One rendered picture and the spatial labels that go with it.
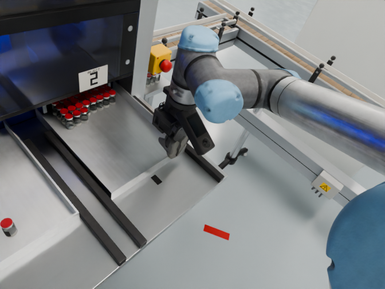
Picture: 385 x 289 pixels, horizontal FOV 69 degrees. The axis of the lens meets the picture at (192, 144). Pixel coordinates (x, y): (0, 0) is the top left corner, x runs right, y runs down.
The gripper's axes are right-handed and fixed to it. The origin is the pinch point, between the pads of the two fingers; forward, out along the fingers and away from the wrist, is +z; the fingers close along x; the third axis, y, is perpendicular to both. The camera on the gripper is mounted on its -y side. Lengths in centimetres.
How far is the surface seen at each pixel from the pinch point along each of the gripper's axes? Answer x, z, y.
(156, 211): 13.3, 3.5, -8.1
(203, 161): -6.7, 1.5, -5.7
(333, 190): -79, 40, -44
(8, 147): 30.6, 2.8, 28.4
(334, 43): -143, 3, 7
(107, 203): 21.7, 1.4, -0.3
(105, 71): 3.7, -11.9, 26.8
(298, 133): -143, 70, -7
